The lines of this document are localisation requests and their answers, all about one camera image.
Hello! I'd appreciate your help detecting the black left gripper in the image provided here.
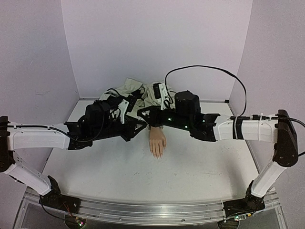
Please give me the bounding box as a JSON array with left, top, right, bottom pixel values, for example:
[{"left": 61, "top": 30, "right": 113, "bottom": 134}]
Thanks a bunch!
[{"left": 92, "top": 114, "right": 147, "bottom": 141}]

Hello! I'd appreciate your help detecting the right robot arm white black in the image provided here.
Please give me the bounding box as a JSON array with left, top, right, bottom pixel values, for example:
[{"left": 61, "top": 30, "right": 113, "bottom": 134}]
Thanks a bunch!
[{"left": 137, "top": 91, "right": 298, "bottom": 217}]

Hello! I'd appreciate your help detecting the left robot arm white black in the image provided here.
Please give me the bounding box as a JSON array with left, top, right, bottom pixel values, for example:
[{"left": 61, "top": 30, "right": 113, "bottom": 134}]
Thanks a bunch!
[{"left": 0, "top": 100, "right": 147, "bottom": 208}]

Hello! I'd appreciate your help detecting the mannequin hand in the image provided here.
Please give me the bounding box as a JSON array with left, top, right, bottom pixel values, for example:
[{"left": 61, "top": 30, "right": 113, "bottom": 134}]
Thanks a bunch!
[{"left": 149, "top": 127, "right": 167, "bottom": 159}]

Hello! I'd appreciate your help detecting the beige jacket with black lining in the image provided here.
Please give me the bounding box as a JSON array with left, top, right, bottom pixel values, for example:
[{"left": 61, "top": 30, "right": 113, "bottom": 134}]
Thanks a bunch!
[{"left": 99, "top": 78, "right": 164, "bottom": 120}]

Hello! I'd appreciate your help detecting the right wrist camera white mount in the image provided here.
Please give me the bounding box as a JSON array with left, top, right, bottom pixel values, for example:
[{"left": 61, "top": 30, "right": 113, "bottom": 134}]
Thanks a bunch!
[{"left": 152, "top": 83, "right": 176, "bottom": 110}]

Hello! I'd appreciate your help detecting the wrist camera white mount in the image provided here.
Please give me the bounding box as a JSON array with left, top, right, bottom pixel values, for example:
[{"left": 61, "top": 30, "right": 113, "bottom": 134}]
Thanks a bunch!
[
  {"left": 152, "top": 83, "right": 176, "bottom": 110},
  {"left": 118, "top": 99, "right": 129, "bottom": 124}
]

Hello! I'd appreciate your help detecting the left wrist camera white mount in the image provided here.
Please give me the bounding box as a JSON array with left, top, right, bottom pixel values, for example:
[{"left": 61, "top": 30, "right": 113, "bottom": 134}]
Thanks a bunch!
[{"left": 118, "top": 99, "right": 129, "bottom": 124}]

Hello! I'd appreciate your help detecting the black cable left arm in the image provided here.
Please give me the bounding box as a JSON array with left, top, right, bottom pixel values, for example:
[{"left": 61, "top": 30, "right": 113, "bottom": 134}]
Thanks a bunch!
[{"left": 47, "top": 104, "right": 120, "bottom": 141}]

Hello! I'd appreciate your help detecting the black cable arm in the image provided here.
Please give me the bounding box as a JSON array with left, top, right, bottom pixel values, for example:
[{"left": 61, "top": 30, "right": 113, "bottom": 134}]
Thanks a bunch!
[
  {"left": 164, "top": 65, "right": 247, "bottom": 117},
  {"left": 47, "top": 104, "right": 120, "bottom": 141}
]

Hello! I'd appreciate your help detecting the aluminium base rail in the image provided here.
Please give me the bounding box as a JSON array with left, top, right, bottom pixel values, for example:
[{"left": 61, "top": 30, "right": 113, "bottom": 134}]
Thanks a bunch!
[{"left": 13, "top": 188, "right": 287, "bottom": 229}]

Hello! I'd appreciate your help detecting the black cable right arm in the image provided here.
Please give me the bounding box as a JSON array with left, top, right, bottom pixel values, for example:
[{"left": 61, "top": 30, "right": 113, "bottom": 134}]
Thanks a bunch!
[{"left": 164, "top": 65, "right": 247, "bottom": 117}]

